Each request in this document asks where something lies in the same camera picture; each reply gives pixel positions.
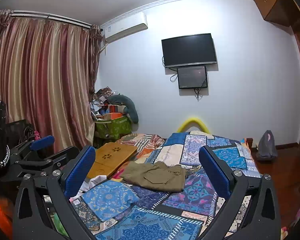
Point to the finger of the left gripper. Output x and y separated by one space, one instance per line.
42 143

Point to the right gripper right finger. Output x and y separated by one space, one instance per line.
262 217

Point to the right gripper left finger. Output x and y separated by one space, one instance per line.
60 177

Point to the olive green pants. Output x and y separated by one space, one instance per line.
157 176

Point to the grey backpack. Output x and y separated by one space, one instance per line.
266 149

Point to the blue patchwork bedspread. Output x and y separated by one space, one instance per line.
116 209

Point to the striped red curtain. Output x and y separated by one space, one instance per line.
48 71

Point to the orange box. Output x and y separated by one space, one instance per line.
112 116

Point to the green storage bag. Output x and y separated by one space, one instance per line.
113 129

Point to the yellow curved headboard tube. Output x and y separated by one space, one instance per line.
190 122

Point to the white air conditioner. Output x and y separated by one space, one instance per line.
119 28

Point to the brown upper cabinet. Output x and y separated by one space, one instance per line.
283 12

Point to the small wall screen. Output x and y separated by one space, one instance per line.
194 77

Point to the wall mounted television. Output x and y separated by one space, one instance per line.
188 50

